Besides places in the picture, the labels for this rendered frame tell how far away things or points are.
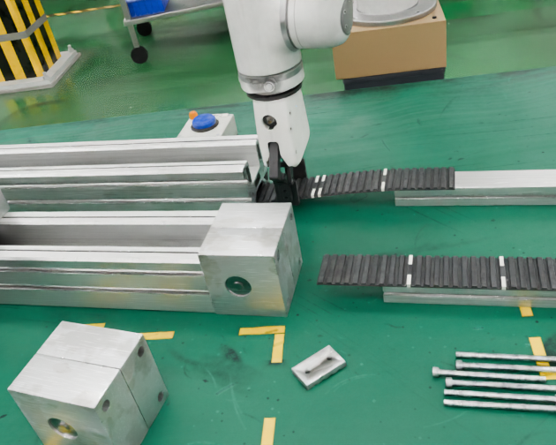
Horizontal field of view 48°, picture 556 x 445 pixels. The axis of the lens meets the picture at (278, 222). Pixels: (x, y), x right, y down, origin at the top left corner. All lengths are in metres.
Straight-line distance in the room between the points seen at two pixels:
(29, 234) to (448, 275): 0.55
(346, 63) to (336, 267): 0.60
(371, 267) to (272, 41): 0.29
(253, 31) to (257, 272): 0.28
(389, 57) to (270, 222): 0.61
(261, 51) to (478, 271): 0.36
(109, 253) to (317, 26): 0.36
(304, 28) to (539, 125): 0.47
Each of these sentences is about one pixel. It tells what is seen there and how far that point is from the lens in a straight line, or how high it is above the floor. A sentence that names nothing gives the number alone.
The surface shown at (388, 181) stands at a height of 0.81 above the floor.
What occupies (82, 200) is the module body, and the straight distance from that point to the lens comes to 1.01.
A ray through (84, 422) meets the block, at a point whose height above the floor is 0.85.
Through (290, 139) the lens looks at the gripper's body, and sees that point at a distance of 0.81.
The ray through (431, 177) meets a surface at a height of 0.81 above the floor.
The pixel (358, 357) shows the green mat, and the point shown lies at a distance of 0.69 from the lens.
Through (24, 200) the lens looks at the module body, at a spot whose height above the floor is 0.81.
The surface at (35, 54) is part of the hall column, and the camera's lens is 4.06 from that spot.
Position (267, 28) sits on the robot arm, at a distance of 0.76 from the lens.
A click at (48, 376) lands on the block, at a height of 0.87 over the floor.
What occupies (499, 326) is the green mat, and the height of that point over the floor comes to 0.78.
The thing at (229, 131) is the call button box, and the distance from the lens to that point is 1.05.
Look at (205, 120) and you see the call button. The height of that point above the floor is 0.85.
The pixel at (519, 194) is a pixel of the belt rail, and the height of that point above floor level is 0.79.
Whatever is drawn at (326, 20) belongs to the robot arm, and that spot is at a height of 1.06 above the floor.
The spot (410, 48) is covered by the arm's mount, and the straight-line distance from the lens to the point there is 1.25.
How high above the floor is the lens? 1.30
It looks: 36 degrees down
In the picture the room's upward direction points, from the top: 12 degrees counter-clockwise
